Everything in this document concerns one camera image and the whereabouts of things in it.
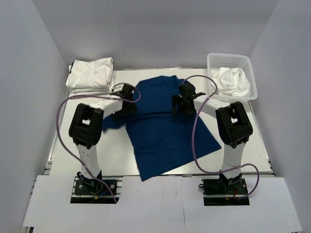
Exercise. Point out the crumpled white t shirt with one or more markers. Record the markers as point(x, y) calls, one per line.
point(231, 82)

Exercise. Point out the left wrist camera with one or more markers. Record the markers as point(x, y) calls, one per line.
point(117, 93)

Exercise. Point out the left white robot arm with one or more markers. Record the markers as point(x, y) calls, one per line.
point(86, 130)

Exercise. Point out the white plastic basket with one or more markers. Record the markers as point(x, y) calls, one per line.
point(217, 60)

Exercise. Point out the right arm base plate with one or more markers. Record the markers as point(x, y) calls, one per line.
point(215, 195)

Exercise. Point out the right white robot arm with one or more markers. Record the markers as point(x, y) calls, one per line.
point(234, 129)

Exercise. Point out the blue t shirt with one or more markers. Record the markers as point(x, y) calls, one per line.
point(162, 140)

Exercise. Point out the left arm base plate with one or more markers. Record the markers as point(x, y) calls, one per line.
point(81, 194)

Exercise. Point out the white t shirt stack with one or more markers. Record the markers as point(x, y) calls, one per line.
point(91, 76)

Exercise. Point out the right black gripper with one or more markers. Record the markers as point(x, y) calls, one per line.
point(177, 99)

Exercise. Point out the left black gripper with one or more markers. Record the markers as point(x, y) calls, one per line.
point(131, 110)

